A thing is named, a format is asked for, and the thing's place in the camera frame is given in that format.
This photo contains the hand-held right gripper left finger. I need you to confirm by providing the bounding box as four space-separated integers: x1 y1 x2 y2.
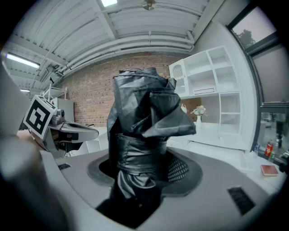
98 157 116 180

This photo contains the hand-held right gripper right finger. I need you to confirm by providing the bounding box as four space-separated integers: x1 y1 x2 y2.
167 157 190 183

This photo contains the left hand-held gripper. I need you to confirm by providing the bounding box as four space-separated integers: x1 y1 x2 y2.
22 94 99 158

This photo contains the black cloth bundle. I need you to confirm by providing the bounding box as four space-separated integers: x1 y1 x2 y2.
96 67 197 228

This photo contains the white desk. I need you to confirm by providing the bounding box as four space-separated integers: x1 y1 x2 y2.
168 121 251 158

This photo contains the white cabinet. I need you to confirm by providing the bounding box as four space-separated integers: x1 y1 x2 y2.
57 99 75 124

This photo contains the pale flower bouquet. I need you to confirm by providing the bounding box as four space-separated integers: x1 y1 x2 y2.
191 105 208 117

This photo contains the person's grey t-shirt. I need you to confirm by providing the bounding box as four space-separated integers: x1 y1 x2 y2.
0 65 75 231

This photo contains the red book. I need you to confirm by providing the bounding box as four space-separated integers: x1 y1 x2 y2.
260 164 280 177

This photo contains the red drink bottle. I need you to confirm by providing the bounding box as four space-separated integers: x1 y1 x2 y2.
264 139 274 157

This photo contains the long ceiling light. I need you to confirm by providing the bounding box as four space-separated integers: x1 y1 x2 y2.
5 52 41 69

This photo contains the clear bottle green label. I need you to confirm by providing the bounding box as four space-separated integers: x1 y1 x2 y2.
270 139 280 162

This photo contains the white shelf hutch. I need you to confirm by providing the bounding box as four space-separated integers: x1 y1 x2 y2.
168 45 257 151

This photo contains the round ceiling fixture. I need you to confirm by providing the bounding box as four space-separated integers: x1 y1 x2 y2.
142 0 156 11

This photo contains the white metal shelf frame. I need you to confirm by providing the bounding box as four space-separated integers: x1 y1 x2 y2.
42 83 68 106

